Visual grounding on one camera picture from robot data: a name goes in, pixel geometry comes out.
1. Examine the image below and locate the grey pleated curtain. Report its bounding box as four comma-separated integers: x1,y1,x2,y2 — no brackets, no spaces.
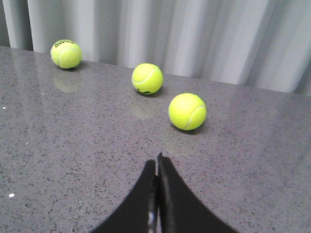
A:
0,0,311,95

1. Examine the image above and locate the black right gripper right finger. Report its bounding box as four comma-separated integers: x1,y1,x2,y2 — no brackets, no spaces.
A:
157,153,236,233

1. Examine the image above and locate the far-right yellow tennis ball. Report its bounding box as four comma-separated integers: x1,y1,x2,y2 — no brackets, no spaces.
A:
169,93,207,131

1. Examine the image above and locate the centre yellow tennis ball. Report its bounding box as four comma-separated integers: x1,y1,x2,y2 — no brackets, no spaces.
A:
50,39,82,69

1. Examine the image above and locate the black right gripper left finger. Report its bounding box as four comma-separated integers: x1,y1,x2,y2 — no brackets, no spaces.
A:
93,160,158,233

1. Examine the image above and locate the Wilson yellow tennis ball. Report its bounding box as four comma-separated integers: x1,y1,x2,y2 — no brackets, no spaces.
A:
132,63,163,95

